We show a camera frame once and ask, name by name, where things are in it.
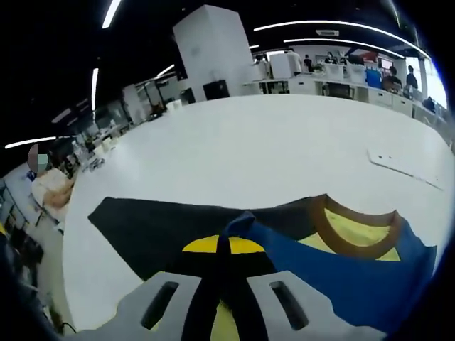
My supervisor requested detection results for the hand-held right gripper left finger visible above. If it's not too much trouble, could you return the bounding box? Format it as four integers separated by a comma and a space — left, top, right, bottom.
67, 234, 228, 341

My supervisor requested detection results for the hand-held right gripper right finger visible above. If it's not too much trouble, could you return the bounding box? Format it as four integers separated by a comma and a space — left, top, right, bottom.
229, 237, 388, 341

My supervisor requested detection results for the yellow blue grey garment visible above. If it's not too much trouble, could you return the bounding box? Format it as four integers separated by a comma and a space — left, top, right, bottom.
87, 193, 438, 341

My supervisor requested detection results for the white template strip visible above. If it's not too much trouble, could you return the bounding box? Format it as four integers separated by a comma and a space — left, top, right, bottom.
366, 148, 445, 191

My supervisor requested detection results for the black cabinet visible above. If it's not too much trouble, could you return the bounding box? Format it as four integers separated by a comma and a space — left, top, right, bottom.
202, 80, 230, 101

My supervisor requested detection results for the white counter cabinet row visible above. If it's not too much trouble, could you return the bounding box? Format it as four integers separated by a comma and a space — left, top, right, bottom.
243, 76, 427, 118

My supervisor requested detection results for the black office chair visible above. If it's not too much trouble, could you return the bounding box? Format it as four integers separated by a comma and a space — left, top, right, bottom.
323, 83, 356, 100

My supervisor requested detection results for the long ceiling light strip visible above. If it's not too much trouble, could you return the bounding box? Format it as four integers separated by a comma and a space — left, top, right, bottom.
155, 63, 176, 79
252, 20, 433, 60
283, 38, 408, 60
4, 136, 58, 149
102, 0, 124, 30
91, 67, 100, 112

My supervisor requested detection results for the white tall cabinet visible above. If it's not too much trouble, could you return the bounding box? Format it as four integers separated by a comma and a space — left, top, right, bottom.
269, 53, 296, 80

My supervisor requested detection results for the wide white square pillar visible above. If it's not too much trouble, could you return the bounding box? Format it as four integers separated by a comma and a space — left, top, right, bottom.
173, 4, 255, 100

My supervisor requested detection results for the blue bin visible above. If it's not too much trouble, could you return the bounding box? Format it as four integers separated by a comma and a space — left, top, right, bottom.
365, 67, 383, 88

